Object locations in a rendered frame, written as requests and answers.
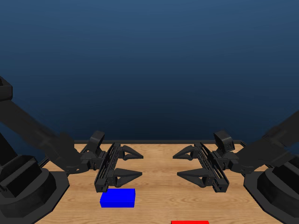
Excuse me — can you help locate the blue hollow socket block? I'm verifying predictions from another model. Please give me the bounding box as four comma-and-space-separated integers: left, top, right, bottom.
100, 188, 136, 208

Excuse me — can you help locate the thin red peg bar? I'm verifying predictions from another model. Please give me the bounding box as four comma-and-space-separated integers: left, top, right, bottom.
171, 220, 210, 224

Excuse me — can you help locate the black table frame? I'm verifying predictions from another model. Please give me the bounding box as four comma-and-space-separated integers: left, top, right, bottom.
38, 139, 247, 168

